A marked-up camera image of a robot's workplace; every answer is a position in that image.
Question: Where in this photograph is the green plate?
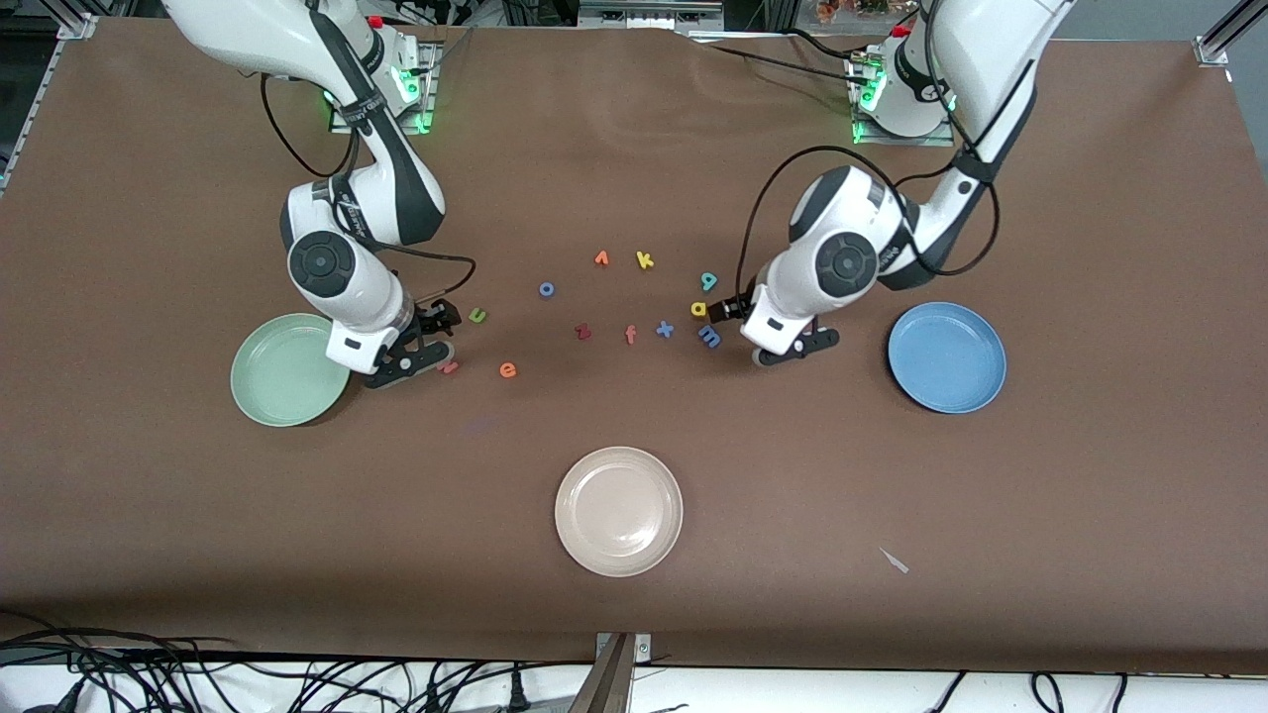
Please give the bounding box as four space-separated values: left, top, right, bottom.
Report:
230 313 353 428

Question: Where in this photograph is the blue plate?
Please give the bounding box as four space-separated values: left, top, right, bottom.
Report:
888 302 1007 414

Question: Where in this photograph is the brown table cover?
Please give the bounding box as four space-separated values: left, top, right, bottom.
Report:
0 15 1268 676

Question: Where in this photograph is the beige plate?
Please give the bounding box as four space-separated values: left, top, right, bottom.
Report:
555 447 685 577

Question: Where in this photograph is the grey metal box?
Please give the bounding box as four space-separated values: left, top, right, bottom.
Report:
578 0 726 31

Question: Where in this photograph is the colourful background object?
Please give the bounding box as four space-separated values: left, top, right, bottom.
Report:
814 0 893 23

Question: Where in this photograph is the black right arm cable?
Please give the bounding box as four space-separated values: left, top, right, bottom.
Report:
261 69 477 308

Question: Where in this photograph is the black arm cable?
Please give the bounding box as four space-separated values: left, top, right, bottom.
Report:
736 147 1002 303
261 69 477 308

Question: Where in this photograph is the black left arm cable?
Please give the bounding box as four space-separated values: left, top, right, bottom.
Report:
736 147 1002 303

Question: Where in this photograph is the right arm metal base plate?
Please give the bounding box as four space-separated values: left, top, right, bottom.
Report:
330 40 438 135

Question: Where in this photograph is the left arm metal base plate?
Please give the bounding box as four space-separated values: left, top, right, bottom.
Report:
852 54 956 148

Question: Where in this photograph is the long black table cable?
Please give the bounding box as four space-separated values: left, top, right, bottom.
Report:
708 44 861 79

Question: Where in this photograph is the short black table cable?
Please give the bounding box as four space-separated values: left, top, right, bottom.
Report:
783 27 878 62

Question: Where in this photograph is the black background frame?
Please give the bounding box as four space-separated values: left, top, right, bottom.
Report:
500 0 581 29

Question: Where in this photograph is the aluminium profile bracket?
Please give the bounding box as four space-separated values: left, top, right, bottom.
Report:
567 632 653 713

